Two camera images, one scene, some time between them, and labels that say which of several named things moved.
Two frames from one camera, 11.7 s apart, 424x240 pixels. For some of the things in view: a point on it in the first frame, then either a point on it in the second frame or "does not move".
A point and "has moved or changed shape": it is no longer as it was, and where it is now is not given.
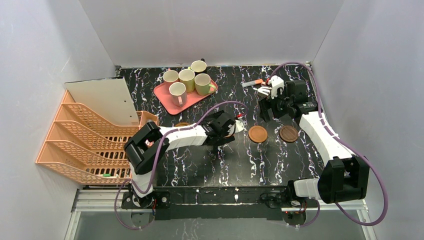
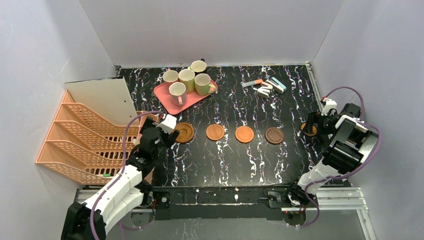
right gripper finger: x=265 y=104 -> x=311 y=121
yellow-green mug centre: x=187 y=76 does not move
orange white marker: x=251 y=83 does not move
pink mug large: x=178 y=91 does not move
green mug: x=202 y=84 does not move
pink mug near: x=170 y=75 does not move
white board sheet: x=109 y=98 does not move
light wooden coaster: x=257 y=134 -> x=244 y=134
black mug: x=199 y=66 does not move
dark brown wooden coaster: x=288 y=133 -> x=274 y=135
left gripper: x=230 y=126 -> x=169 y=136
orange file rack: x=82 y=148 does not move
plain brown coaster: x=231 y=127 has moved or changed shape
